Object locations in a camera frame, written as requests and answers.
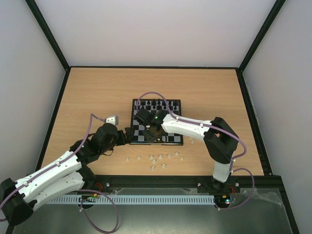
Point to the left controller circuit board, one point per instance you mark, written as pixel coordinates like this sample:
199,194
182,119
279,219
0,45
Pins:
89,198

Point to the black and silver chessboard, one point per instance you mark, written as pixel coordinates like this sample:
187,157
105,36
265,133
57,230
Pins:
156,108

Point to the clear plastic sheet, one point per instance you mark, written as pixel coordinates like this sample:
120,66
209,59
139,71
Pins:
254,212

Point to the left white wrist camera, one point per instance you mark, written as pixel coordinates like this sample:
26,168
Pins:
112,120

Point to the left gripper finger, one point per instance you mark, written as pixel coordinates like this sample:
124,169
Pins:
129,131
128,139

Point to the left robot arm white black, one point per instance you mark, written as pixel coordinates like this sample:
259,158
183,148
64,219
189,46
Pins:
70,172

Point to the black aluminium frame rail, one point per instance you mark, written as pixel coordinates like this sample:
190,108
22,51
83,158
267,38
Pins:
204,184

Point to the light blue slotted cable duct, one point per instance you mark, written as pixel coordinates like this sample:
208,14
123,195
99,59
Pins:
140,200

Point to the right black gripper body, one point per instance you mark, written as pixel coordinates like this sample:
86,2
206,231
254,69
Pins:
151,132

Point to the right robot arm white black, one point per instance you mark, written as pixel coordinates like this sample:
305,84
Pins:
220,140

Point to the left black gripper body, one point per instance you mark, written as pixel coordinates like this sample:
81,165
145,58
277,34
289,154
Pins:
120,141

